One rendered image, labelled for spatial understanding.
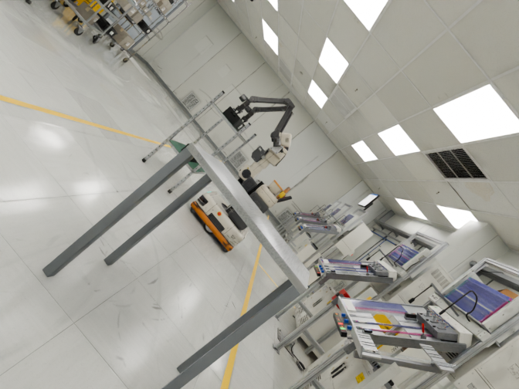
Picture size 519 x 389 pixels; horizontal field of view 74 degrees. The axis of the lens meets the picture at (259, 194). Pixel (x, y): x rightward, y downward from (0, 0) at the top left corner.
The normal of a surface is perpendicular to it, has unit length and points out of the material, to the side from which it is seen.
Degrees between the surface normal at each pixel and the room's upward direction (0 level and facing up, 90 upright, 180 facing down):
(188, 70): 89
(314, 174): 90
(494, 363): 90
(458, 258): 90
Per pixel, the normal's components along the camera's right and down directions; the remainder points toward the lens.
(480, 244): -0.05, 0.05
